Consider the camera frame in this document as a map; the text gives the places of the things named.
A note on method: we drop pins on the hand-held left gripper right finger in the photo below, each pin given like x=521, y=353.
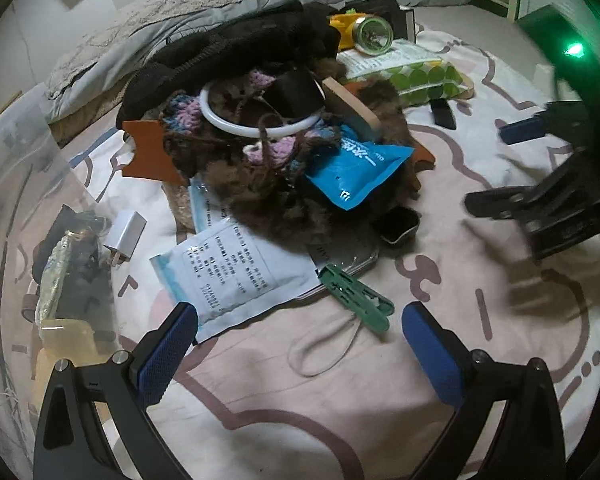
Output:
x=432, y=355

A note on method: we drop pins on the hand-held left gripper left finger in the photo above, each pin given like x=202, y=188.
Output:
x=165, y=355

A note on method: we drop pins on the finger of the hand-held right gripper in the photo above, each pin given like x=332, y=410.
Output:
x=500, y=205
x=522, y=130

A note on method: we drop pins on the clear plastic storage box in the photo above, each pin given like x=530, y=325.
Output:
x=10, y=170

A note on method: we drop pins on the round tan disc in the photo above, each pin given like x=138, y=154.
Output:
x=467, y=87

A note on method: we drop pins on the small black bar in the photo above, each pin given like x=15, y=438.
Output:
x=441, y=112

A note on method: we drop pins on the green clothes peg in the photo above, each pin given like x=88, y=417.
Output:
x=360, y=300

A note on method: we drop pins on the white text-printed packet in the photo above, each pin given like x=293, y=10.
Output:
x=230, y=280

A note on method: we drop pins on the yellowish clear pouch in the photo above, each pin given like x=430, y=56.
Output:
x=65, y=350

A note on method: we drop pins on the black square case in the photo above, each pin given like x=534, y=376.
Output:
x=395, y=225

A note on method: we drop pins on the beige bed sheet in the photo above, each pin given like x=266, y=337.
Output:
x=480, y=20

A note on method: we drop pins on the green dotted wipes packet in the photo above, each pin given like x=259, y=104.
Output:
x=410, y=80

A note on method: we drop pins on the clear phone case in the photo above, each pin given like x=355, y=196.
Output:
x=350, y=260

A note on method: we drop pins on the cartoon printed blanket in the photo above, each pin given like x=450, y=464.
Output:
x=280, y=410

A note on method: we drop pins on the green gold patterned pouch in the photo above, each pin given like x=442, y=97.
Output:
x=60, y=280

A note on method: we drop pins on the white charger adapter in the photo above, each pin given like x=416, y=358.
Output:
x=125, y=230

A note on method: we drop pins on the pale blue packet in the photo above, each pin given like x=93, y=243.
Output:
x=205, y=210

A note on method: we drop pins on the blue foil packet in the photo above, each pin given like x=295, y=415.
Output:
x=350, y=170

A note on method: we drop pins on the black book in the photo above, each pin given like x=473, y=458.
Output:
x=400, y=20

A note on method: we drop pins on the tan wooden block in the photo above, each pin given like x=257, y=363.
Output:
x=350, y=100

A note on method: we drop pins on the brown fur piece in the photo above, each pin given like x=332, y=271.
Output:
x=260, y=205

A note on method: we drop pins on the yellow headlamp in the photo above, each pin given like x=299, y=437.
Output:
x=372, y=35

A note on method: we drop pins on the orange brown leather piece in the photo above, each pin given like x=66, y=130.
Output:
x=150, y=152

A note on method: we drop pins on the multicolour crochet piece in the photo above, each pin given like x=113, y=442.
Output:
x=180, y=120

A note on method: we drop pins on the beige fleece blanket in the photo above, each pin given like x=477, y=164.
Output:
x=87, y=110

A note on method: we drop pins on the black glove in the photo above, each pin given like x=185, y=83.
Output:
x=260, y=30
x=145, y=90

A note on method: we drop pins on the beige textured pillow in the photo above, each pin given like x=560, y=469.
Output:
x=145, y=25

